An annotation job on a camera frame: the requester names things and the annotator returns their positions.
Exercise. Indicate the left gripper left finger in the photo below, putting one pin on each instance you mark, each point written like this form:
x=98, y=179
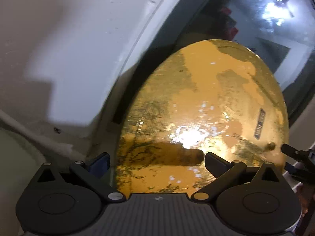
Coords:
x=89, y=175

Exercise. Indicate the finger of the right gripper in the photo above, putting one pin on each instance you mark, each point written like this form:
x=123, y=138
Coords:
x=298, y=174
x=298, y=155

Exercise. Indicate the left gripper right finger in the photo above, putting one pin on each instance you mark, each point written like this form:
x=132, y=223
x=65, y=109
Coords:
x=227, y=174

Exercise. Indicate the gold round box lid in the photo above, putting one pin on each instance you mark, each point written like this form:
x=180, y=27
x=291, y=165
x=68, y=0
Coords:
x=210, y=96

